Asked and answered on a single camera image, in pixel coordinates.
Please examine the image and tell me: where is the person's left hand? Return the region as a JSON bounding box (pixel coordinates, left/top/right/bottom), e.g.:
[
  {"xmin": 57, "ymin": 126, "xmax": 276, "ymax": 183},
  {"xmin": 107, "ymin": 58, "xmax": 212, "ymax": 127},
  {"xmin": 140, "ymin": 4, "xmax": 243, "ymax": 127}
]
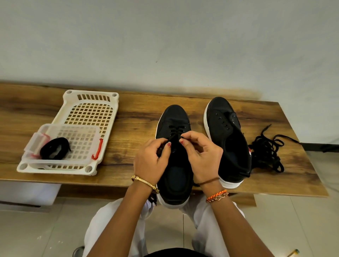
[{"xmin": 133, "ymin": 138, "xmax": 172, "ymax": 186}]

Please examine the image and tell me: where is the gold bracelet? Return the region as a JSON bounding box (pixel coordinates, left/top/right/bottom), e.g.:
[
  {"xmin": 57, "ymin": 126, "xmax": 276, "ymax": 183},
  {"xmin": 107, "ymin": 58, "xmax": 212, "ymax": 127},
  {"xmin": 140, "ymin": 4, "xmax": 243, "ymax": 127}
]
[{"xmin": 130, "ymin": 174, "xmax": 161, "ymax": 195}]

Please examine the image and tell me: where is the white box under table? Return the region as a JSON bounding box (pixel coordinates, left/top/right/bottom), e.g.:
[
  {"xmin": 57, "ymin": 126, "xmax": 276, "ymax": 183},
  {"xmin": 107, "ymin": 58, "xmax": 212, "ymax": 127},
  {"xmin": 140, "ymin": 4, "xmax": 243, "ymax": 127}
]
[{"xmin": 0, "ymin": 180, "xmax": 63, "ymax": 208}]

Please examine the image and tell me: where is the black shoelace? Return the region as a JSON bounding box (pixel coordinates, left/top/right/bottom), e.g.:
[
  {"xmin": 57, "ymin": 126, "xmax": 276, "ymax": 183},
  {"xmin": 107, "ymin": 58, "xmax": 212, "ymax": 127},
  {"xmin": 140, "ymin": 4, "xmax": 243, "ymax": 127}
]
[
  {"xmin": 248, "ymin": 137, "xmax": 286, "ymax": 174},
  {"xmin": 248, "ymin": 124, "xmax": 302, "ymax": 174}
]

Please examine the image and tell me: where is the person's left forearm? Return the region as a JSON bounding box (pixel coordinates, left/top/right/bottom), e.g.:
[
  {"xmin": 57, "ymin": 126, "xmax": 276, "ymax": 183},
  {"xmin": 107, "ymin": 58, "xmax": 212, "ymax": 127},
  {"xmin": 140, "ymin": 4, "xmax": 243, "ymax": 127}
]
[{"xmin": 87, "ymin": 180, "xmax": 159, "ymax": 257}]

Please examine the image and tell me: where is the person's black shirt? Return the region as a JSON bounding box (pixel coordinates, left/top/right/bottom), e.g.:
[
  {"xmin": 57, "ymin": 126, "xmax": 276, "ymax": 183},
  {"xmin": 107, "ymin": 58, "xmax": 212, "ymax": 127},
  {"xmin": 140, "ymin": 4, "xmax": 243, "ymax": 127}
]
[{"xmin": 143, "ymin": 247, "xmax": 210, "ymax": 257}]

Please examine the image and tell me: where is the orange braided bracelet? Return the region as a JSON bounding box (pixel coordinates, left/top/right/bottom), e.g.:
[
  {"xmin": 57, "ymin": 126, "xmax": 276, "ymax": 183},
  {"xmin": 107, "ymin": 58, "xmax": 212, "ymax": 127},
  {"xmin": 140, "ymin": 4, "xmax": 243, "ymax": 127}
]
[{"xmin": 205, "ymin": 189, "xmax": 231, "ymax": 204}]

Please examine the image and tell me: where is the white plastic lattice basket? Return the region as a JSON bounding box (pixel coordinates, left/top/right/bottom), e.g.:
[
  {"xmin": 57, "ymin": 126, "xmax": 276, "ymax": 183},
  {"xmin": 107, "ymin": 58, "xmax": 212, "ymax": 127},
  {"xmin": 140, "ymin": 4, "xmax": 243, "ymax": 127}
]
[{"xmin": 16, "ymin": 89, "xmax": 120, "ymax": 177}]

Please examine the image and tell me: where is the person's right hand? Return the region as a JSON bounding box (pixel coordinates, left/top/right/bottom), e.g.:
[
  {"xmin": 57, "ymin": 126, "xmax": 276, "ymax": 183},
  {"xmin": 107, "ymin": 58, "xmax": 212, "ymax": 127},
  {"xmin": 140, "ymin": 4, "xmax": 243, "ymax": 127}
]
[{"xmin": 179, "ymin": 131, "xmax": 224, "ymax": 187}]

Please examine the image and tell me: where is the black band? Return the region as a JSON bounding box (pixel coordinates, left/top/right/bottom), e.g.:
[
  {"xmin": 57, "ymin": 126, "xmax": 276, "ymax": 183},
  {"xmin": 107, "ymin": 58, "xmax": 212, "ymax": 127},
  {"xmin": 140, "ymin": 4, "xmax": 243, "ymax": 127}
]
[
  {"xmin": 148, "ymin": 119, "xmax": 192, "ymax": 205},
  {"xmin": 39, "ymin": 137, "xmax": 72, "ymax": 161}
]

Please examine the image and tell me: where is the clear container with red handles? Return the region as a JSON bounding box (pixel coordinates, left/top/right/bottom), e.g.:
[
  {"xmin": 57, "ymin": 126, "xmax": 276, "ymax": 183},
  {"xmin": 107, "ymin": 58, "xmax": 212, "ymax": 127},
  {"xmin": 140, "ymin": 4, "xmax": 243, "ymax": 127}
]
[{"xmin": 22, "ymin": 123, "xmax": 106, "ymax": 171}]

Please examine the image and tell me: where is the person's right forearm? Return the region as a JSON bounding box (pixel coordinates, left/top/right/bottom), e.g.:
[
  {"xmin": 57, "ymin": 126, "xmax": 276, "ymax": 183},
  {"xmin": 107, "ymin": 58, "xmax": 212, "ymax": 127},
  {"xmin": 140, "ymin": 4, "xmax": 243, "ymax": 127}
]
[{"xmin": 199, "ymin": 181, "xmax": 274, "ymax": 257}]

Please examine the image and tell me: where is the black sneaker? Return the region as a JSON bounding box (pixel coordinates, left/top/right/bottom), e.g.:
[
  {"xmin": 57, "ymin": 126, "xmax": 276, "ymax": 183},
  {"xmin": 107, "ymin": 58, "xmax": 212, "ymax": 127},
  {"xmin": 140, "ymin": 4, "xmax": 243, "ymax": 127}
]
[
  {"xmin": 203, "ymin": 96, "xmax": 253, "ymax": 190},
  {"xmin": 155, "ymin": 104, "xmax": 195, "ymax": 209}
]

